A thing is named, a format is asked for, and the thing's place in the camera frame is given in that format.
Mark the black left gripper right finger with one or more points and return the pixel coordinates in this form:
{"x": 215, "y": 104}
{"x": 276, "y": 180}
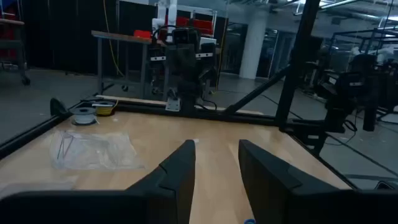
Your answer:
{"x": 267, "y": 186}

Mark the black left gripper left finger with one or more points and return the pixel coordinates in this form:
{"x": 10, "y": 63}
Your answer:
{"x": 174, "y": 186}

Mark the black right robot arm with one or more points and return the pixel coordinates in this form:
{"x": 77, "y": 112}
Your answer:
{"x": 189, "y": 99}

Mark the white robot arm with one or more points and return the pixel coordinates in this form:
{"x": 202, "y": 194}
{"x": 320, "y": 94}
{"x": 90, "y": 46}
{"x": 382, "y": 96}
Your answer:
{"x": 168, "y": 15}

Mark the shelf rack with red bins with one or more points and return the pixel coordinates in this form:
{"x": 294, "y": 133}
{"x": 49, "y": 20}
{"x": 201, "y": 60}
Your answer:
{"x": 194, "y": 25}

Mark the small red bin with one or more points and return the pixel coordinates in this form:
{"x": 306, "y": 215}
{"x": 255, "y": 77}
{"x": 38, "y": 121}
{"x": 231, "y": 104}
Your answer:
{"x": 142, "y": 34}

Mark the wooden workbench with metal legs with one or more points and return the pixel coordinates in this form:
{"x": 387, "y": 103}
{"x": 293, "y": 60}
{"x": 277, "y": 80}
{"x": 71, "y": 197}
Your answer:
{"x": 124, "y": 37}

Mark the white round column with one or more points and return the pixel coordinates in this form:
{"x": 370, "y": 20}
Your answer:
{"x": 253, "y": 46}

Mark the black fin-shaped clamp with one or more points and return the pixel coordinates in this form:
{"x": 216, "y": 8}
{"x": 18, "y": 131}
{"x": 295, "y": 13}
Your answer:
{"x": 57, "y": 107}

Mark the wheeled workshop cart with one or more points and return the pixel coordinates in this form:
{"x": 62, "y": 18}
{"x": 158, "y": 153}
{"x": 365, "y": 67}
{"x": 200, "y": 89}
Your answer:
{"x": 12, "y": 40}

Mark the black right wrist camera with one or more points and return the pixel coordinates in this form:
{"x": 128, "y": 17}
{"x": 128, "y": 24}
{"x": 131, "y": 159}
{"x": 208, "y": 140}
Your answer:
{"x": 186, "y": 35}

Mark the silver arm base bracket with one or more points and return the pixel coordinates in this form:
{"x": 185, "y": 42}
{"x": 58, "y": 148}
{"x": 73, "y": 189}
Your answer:
{"x": 173, "y": 105}

